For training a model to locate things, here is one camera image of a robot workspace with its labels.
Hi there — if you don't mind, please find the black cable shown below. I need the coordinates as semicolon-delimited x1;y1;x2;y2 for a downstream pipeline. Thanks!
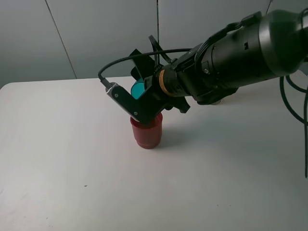
98;35;308;179

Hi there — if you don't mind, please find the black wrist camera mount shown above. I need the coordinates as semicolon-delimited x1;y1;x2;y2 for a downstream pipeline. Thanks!
106;82;159;125

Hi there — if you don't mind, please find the red plastic cup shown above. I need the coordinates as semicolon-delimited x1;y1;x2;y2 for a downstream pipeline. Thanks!
130;113;163;149

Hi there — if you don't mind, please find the teal translucent plastic cup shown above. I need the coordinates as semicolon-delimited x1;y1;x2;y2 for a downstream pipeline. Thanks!
130;79;145;100

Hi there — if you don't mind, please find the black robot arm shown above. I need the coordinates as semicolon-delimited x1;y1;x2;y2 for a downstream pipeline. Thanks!
130;10;308;116

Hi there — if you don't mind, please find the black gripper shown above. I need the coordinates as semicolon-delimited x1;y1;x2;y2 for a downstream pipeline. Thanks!
130;55;190;114

